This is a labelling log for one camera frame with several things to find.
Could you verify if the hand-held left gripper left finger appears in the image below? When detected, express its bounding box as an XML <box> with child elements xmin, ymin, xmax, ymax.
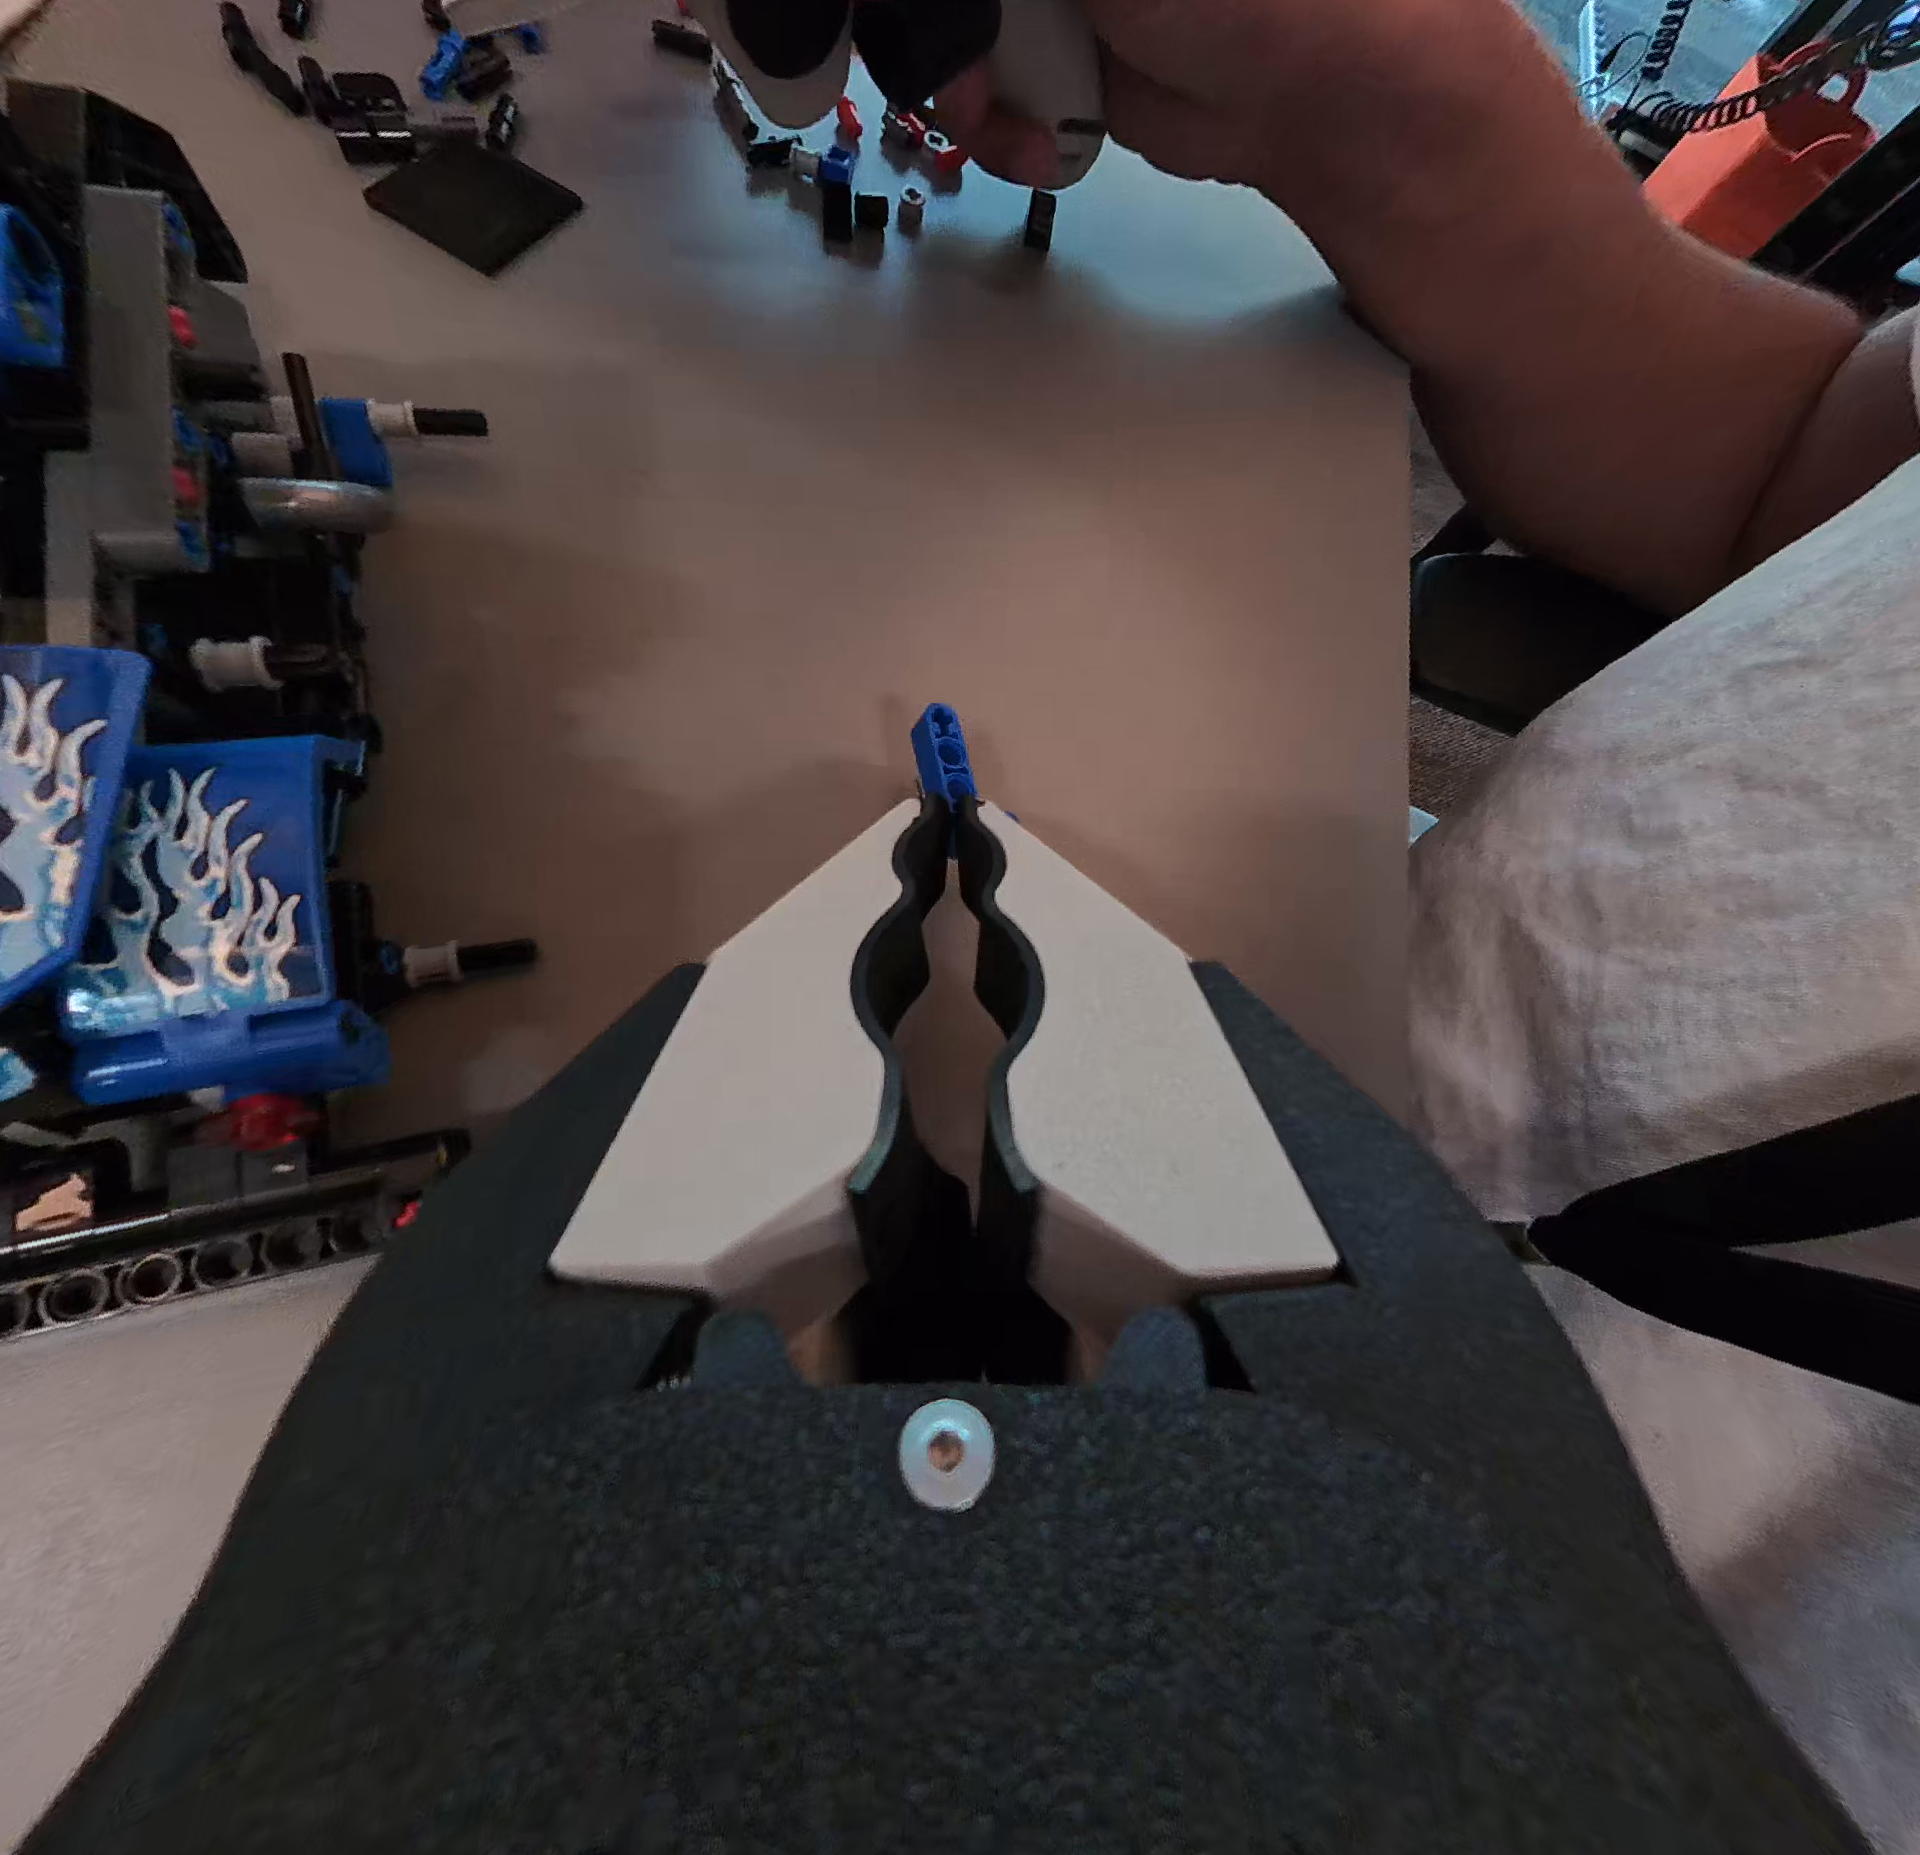
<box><xmin>549</xmin><ymin>795</ymin><xmax>982</xmax><ymax>1336</ymax></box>

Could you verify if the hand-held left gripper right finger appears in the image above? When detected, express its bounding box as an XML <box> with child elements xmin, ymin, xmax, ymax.
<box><xmin>951</xmin><ymin>802</ymin><xmax>1342</xmax><ymax>1332</ymax></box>

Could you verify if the orange box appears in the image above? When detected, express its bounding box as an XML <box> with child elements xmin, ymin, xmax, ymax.
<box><xmin>1639</xmin><ymin>42</ymin><xmax>1880</xmax><ymax>263</ymax></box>

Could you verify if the person's right hand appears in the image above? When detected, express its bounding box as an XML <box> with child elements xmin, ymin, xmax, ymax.
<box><xmin>932</xmin><ymin>0</ymin><xmax>1488</xmax><ymax>277</ymax></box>

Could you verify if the blue black lego vehicle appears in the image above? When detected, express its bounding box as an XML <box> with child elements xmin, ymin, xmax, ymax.
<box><xmin>0</xmin><ymin>77</ymin><xmax>542</xmax><ymax>1347</ymax></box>

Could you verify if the black strap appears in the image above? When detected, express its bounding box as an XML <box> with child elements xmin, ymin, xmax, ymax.
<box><xmin>1526</xmin><ymin>1090</ymin><xmax>1920</xmax><ymax>1409</ymax></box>

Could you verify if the pile of lego pieces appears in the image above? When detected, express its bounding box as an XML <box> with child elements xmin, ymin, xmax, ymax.
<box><xmin>217</xmin><ymin>0</ymin><xmax>1069</xmax><ymax>256</ymax></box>

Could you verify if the blue angled lego beam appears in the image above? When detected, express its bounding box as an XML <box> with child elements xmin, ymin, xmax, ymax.
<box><xmin>909</xmin><ymin>699</ymin><xmax>1018</xmax><ymax>830</ymax></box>

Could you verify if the black coiled cable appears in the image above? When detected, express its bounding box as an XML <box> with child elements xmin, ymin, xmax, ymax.
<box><xmin>1582</xmin><ymin>0</ymin><xmax>1880</xmax><ymax>144</ymax></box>

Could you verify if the dark metal frame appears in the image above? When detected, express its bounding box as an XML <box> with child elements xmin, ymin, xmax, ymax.
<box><xmin>1747</xmin><ymin>0</ymin><xmax>1920</xmax><ymax>290</ymax></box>

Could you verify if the black flat lego panel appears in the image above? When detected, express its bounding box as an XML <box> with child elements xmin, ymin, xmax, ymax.
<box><xmin>360</xmin><ymin>137</ymin><xmax>585</xmax><ymax>281</ymax></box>

